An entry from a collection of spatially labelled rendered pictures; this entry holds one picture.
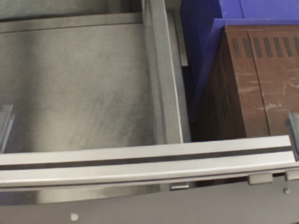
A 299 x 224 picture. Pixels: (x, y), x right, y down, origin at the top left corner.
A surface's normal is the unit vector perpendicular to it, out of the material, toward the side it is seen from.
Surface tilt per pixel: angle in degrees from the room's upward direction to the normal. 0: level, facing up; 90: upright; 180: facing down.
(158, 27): 90
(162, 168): 90
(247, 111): 90
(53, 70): 90
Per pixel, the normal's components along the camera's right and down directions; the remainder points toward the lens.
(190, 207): 0.05, -0.44
